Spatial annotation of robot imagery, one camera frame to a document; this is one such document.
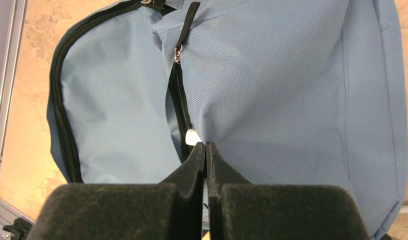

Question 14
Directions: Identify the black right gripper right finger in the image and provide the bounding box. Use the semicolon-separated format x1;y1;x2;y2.
206;142;369;240

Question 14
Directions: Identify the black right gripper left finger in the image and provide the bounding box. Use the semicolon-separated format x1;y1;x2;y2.
27;142;205;240

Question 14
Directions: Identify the light blue white marker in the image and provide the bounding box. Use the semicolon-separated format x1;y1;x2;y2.
185;128;201;146

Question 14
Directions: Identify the blue student backpack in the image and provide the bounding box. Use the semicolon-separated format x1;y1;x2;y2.
47;0;408;240

